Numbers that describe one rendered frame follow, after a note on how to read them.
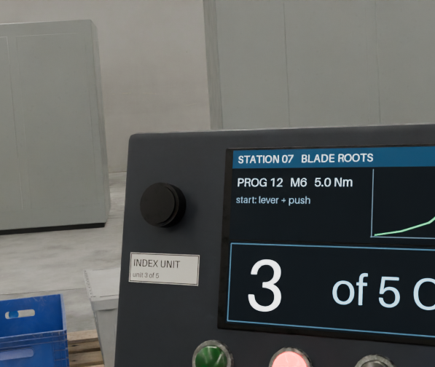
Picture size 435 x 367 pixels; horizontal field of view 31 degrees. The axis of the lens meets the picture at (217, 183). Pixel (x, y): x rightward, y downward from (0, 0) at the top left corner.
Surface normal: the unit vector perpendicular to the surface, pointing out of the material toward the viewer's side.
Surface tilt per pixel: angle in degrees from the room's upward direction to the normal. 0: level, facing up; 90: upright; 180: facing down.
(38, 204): 90
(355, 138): 75
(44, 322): 89
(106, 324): 95
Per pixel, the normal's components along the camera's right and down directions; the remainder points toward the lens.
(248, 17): 0.09, 0.11
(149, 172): -0.42, -0.12
